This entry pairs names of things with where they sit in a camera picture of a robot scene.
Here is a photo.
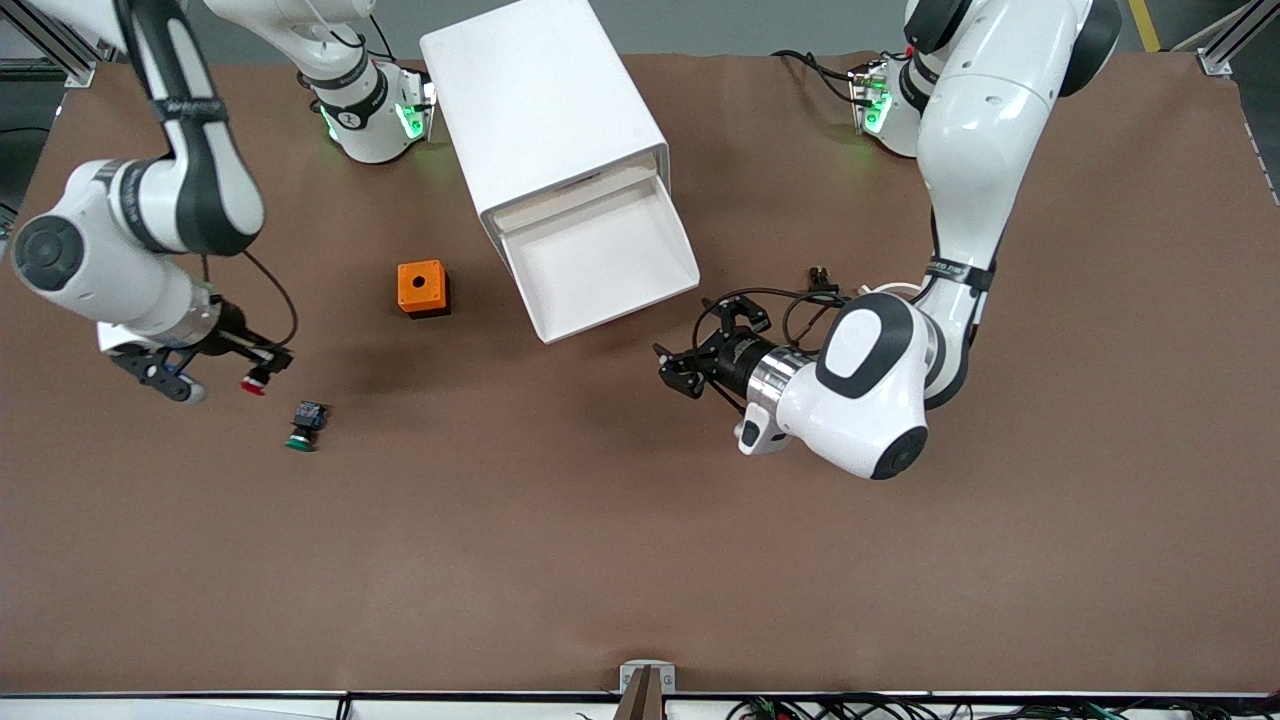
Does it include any green push button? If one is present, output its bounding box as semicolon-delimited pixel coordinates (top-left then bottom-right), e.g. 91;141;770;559
285;400;329;453

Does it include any orange box with hole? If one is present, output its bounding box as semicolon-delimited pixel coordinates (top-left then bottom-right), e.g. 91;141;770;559
397;260;452;319

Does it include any white table edge rail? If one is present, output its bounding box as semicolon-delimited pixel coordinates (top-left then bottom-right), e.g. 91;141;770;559
0;690;1280;720

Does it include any black cable bundle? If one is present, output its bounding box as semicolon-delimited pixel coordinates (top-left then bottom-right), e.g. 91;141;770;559
725;693;1280;720

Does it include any black base power cable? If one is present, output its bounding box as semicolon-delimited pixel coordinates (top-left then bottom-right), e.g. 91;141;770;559
772;48;863;106

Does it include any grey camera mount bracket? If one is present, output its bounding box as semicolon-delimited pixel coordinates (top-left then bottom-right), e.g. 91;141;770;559
615;660;677;720

